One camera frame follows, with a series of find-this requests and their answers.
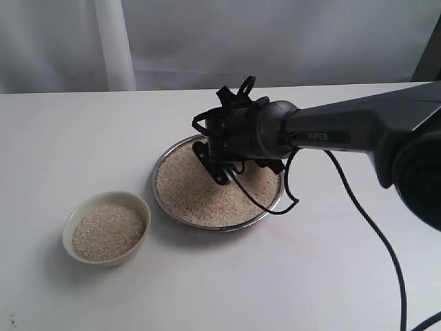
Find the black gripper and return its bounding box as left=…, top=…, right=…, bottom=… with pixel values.
left=203, top=99, right=271, bottom=163

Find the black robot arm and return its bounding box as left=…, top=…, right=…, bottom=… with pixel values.
left=192, top=77, right=440, bottom=229

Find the rice on steel plate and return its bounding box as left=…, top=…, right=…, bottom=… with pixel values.
left=156, top=141, right=280, bottom=228

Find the rice in white bowl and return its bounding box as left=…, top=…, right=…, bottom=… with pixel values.
left=72, top=204, right=145, bottom=261

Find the white ceramic bowl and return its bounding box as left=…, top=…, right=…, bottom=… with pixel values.
left=61, top=191, right=152, bottom=267

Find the round steel plate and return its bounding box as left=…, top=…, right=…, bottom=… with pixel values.
left=150, top=133, right=286, bottom=232

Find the white backdrop curtain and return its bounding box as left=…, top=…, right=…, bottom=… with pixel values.
left=1, top=1, right=440, bottom=93

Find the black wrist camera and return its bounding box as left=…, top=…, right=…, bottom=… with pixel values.
left=192, top=141, right=230, bottom=185

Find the black cable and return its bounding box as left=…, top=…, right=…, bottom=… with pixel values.
left=225, top=137, right=441, bottom=331

